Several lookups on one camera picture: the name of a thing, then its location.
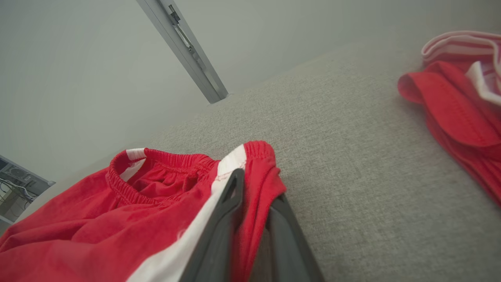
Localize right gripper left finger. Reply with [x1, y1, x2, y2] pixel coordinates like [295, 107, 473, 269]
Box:
[178, 168, 245, 282]

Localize grey computer case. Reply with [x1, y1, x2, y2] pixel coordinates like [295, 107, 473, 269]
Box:
[0, 155, 56, 196]

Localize red shorts with white stripes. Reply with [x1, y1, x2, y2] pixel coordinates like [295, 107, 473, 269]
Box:
[0, 140, 288, 282]

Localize grey metal partition post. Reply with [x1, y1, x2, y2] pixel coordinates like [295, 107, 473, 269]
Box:
[136, 0, 229, 104]

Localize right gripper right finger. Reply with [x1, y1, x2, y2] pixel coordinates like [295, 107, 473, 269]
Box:
[266, 194, 325, 282]

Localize red shirt with white sleeves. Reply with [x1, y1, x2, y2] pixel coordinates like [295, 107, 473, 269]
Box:
[397, 31, 501, 207]

